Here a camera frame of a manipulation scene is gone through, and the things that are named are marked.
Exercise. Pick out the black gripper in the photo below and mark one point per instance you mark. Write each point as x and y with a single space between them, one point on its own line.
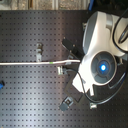
74 51

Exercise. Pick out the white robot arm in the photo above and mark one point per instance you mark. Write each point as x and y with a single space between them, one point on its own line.
98 57

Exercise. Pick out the black connector block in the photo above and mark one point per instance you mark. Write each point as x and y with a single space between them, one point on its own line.
66 103

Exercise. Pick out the black perforated board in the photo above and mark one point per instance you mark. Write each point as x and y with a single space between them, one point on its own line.
33 90

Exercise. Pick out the small metal cable clip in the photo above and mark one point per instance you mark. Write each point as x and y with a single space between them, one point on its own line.
60 70

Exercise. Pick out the grey metal cable clip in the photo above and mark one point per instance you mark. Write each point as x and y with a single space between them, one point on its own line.
39 52

